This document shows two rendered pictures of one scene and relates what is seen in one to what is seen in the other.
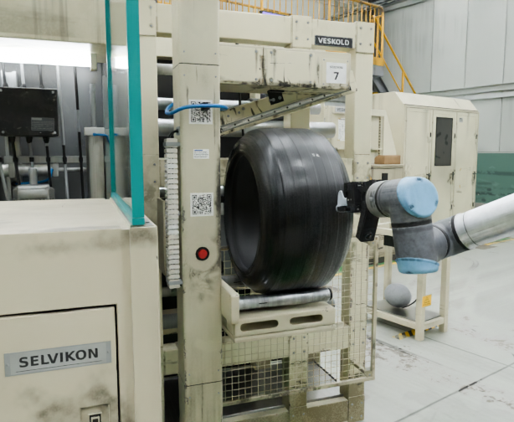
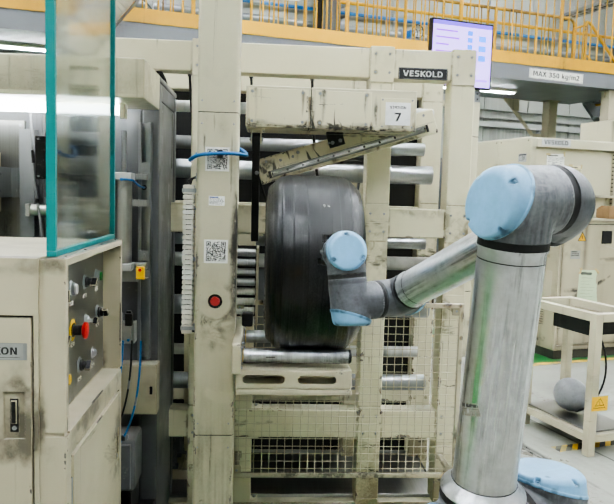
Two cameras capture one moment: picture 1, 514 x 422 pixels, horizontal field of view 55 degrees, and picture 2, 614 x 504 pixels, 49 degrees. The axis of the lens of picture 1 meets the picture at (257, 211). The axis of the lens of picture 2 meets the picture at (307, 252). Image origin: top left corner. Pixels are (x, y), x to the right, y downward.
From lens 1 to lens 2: 0.81 m
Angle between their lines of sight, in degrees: 16
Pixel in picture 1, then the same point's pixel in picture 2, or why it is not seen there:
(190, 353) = (199, 402)
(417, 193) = (341, 247)
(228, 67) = (271, 110)
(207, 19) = (226, 68)
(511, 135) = not seen: outside the picture
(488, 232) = (416, 289)
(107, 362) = (24, 359)
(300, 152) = (310, 202)
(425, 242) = (349, 295)
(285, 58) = (337, 99)
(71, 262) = (1, 281)
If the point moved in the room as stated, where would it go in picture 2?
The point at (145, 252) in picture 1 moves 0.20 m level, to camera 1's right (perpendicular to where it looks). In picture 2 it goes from (55, 278) to (143, 284)
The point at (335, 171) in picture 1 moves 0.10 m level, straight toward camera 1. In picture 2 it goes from (344, 223) to (330, 224)
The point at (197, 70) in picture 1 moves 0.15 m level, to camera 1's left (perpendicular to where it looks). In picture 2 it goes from (215, 118) to (172, 118)
